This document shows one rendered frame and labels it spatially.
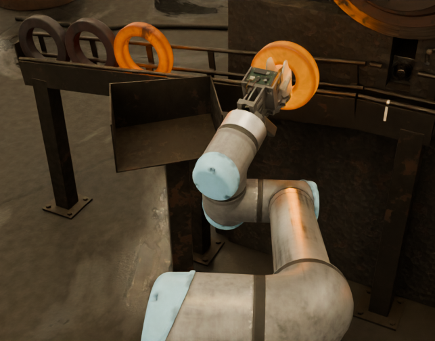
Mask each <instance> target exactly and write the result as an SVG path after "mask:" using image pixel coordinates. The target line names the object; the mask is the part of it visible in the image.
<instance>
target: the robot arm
mask: <svg viewBox="0 0 435 341"><path fill-rule="evenodd" d="M241 83H242V91H243V96H244V99H239V100H238V102H237V109H236V110H232V111H230V112H229V113H228V114H227V115H226V117H225V119H224V121H223V122H222V124H221V125H220V127H219V128H218V129H217V132H216V133H215V135H214V137H213V138H212V140H211V141H210V143H209V144H208V147H207V148H206V150H205V151H204V153H203V154H202V156H201V157H200V158H199V159H198V161H197V162H196V165H195V168H194V170H193V182H194V183H195V185H196V187H197V188H198V189H199V190H200V192H202V198H203V199H202V208H203V210H204V214H205V217H206V219H207V220H208V222H209V223H210V224H211V225H213V226H214V227H216V228H219V229H224V230H229V229H235V228H236V227H239V226H240V225H241V224H242V223H243V222H251V223H271V241H272V251H273V270H274V274H272V275H248V274H232V273H201V272H196V271H190V272H167V273H163V274H161V275H160V276H159V277H158V278H157V280H156V281H155V283H154V285H153V288H152V291H151V294H150V298H149V301H148V304H147V310H146V314H145V320H144V324H143V331H142V336H141V341H341V339H342V338H343V336H344V334H345V333H346V332H347V330H348V328H349V326H350V322H351V321H352V316H353V310H354V302H353V298H352V292H351V290H350V286H349V284H348V282H347V280H346V278H345V276H344V275H343V274H342V273H341V272H340V270H339V269H338V268H336V267H335V266H333V265H332V264H330V262H329V258H328V255H327V251H326V249H325V245H324V242H323V238H322V236H321V232H320V229H319V225H318V222H317V219H318V216H319V191H318V187H317V185H316V183H315V182H313V181H307V180H304V179H303V180H299V181H295V180H273V179H247V178H246V176H247V170H248V167H249V166H250V164H251V162H252V160H253V159H254V157H255V155H256V153H257V151H258V150H259V148H260V146H261V145H262V143H263V141H264V139H265V137H267V136H269V137H274V136H275V134H276V130H277V127H276V126H275V125H274V124H273V123H272V122H271V121H270V120H269V119H268V118H267V117H268V115H274V114H275V113H278V112H279V110H280V109H281V108H282V106H286V104H287V102H288V101H289V100H290V98H291V96H292V71H291V69H290V68H289V66H288V62H287V60H285V61H284V63H283V65H275V64H274V62H273V59H272V57H269V58H268V60H267V63H266V69H262V68H255V67H252V66H251V67H250V69H249V70H248V72H247V73H246V75H245V77H244V78H243V80H242V81H241Z"/></svg>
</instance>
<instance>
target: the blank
mask: <svg viewBox="0 0 435 341"><path fill-rule="evenodd" d="M269 57H272V59H273V62H274V64H275V65H283V63H284V61H285V60H287V62H288V66H289V68H290V69H291V70H292V71H293V73H294V74H295V77H296V84H295V85H294V86H292V96H291V98H290V100H289V101H288V102H287V104H286V106H282V108H281V109H282V110H293V109H296V108H300V107H302V106H303V105H304V104H306V103H307V102H308V101H309V100H310V99H311V97H312V96H313V95H314V94H315V92H316V90H317V88H318V86H319V69H318V67H317V63H316V61H315V60H314V58H313V57H312V55H311V54H310V53H309V52H308V51H307V50H306V49H305V48H303V47H302V46H300V45H298V44H296V43H293V42H290V41H276V42H272V43H269V44H268V45H266V46H265V47H263V48H262V49H261V50H260V51H259V52H258V53H257V54H256V55H255V57H254V59H253V60H252V64H251V66H252V67H255V68H262V69H266V63H267V60H268V58H269Z"/></svg>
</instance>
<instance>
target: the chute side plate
mask: <svg viewBox="0 0 435 341"><path fill-rule="evenodd" d="M18 63H19V65H20V69H21V72H22V76H23V79H24V83H25V85H29V86H32V79H31V78H36V79H39V80H42V81H46V83H47V88H50V89H59V90H65V91H75V92H80V93H90V94H96V95H105V96H110V94H109V83H123V82H133V81H149V80H158V79H168V78H171V77H164V76H152V75H146V74H134V73H128V72H117V71H110V70H99V69H92V68H81V67H74V66H63V65H56V64H45V63H38V62H27V61H20V60H19V61H18ZM214 87H215V89H216V94H217V96H218V99H219V103H220V105H221V110H222V112H230V111H232V110H236V109H237V102H238V100H239V99H244V96H243V91H242V86H241V85H231V84H225V83H214ZM386 107H388V111H387V116H386V121H384V113H385V108H386ZM268 118H278V119H283V120H293V121H298V122H308V123H313V124H323V125H329V126H334V127H344V128H349V129H356V130H360V131H365V132H368V133H374V134H377V135H383V136H386V137H391V138H395V139H398V137H399V133H400V129H404V130H408V131H413V132H416V133H422V134H424V139H423V145H426V146H429V145H430V140H431V136H432V130H433V126H434V121H435V115H431V114H425V113H422V112H416V111H412V110H407V109H403V108H397V107H394V106H388V105H384V104H379V103H375V102H372V101H366V100H362V99H357V105H356V111H355V98H350V97H338V96H333V95H321V94H314V95H313V96H312V97H311V99H310V100H309V101H308V102H307V103H306V104H304V105H303V106H302V107H300V108H296V109H293V110H282V109H280V110H279V112H278V113H275V114H274V115H268Z"/></svg>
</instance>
